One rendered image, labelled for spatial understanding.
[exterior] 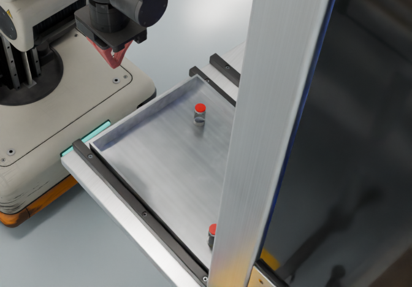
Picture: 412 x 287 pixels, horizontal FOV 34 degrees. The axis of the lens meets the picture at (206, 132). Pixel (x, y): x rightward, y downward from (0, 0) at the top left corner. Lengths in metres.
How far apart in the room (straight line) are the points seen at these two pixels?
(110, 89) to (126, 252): 0.51
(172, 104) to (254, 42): 0.79
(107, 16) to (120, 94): 1.13
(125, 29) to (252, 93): 0.47
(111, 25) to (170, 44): 1.64
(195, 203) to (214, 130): 0.17
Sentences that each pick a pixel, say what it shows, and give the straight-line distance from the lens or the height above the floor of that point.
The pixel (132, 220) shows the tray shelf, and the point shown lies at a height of 0.88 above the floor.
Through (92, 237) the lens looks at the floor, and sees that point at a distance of 2.16.
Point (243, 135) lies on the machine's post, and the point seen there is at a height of 1.41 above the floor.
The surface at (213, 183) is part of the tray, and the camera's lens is 1.22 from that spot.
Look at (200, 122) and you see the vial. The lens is 1.28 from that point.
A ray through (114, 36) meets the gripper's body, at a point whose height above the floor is 1.19.
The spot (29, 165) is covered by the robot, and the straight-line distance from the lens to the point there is 1.99.
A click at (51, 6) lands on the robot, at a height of 0.78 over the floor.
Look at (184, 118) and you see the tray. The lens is 1.30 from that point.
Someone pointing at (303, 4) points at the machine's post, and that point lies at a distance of 0.48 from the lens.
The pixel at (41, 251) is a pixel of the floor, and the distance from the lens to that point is 2.16.
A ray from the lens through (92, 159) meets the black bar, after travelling 1.22.
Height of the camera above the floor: 1.91
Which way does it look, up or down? 54 degrees down
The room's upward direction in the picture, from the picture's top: 6 degrees clockwise
